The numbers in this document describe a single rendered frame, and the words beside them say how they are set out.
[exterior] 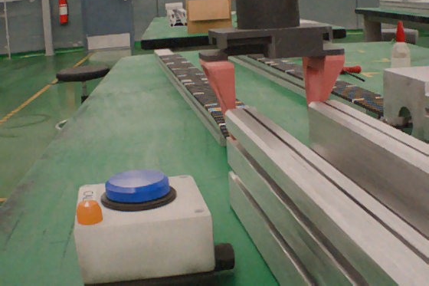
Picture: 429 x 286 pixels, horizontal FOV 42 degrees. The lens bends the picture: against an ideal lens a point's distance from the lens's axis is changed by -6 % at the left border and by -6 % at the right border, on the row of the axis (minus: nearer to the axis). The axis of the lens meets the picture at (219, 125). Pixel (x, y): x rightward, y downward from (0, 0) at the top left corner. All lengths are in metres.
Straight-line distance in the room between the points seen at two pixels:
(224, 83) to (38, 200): 0.21
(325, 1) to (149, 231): 11.50
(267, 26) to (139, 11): 10.95
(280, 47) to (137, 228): 0.23
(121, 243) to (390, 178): 0.17
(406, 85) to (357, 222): 0.35
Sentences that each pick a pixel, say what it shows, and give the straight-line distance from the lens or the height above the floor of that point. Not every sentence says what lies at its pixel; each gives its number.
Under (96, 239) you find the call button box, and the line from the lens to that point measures 0.33.
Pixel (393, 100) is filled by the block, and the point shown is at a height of 0.84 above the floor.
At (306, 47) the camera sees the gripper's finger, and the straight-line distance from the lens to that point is 0.51.
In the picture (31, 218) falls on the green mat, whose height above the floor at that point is 0.78.
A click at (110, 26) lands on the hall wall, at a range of 11.48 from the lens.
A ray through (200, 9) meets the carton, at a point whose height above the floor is 0.89.
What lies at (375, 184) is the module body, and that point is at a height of 0.83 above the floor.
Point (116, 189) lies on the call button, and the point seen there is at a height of 0.85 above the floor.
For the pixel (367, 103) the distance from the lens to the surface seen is 0.74.
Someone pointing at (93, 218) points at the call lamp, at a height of 0.84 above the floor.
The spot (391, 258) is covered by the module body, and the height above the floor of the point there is 0.86.
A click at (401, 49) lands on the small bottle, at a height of 0.85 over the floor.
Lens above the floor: 0.96
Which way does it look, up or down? 13 degrees down
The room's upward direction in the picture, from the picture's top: 3 degrees counter-clockwise
